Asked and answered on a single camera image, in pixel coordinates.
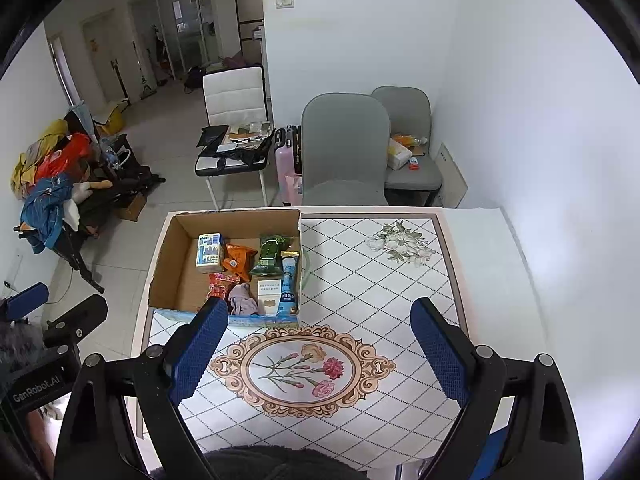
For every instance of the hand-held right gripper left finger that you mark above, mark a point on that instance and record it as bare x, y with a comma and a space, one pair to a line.
197, 355

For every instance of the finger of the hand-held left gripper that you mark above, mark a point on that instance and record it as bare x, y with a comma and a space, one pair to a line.
80, 317
25, 300

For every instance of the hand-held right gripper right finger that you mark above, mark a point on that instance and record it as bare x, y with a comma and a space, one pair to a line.
440, 350

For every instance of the purple cloth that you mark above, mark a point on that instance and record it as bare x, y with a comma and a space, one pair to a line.
245, 302

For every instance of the red snack packet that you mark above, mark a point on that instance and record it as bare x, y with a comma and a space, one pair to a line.
220, 282

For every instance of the small white box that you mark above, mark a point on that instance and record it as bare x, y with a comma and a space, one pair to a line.
269, 297

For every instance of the blue white tissue pack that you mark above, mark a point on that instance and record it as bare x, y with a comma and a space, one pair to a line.
209, 252

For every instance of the orange snack packet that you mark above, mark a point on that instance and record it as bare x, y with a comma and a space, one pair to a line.
240, 260

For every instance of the blue tube packet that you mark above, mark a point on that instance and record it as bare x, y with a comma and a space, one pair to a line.
288, 285

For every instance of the green snack packet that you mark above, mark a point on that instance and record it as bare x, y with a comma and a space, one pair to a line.
269, 255

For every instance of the person's left forearm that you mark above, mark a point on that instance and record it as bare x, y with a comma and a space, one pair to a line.
17, 345

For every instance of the blue garment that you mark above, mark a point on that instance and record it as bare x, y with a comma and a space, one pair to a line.
45, 205

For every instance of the blue stool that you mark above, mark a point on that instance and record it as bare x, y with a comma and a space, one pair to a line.
492, 452

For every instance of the small cardboard box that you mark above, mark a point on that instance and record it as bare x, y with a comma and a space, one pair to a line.
131, 207

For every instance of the dark fuzzy clothing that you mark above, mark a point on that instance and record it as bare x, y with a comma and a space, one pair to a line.
275, 462

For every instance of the clothes rack pile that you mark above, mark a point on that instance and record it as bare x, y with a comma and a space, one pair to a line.
115, 187

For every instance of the yellow garment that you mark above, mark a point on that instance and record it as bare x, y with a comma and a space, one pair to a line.
30, 160

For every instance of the red plastic bag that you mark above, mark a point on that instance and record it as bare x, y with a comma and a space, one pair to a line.
67, 155

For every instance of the beige board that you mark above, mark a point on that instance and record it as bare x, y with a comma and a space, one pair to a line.
452, 180

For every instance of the small red box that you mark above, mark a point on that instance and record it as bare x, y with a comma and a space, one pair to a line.
414, 163

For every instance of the yellow bag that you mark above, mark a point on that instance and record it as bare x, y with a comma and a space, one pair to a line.
114, 117

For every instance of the pink suitcase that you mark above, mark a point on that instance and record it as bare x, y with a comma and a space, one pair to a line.
285, 170

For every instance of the black bag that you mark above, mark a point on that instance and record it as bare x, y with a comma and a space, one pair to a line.
212, 136

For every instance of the grey chair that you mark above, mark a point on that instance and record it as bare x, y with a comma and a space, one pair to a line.
405, 105
345, 140

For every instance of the white padded chair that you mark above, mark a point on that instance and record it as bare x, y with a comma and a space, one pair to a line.
232, 90

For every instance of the glass sliding door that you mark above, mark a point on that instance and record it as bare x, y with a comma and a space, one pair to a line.
190, 20

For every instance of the wall switch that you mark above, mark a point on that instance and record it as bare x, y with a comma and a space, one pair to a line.
285, 0

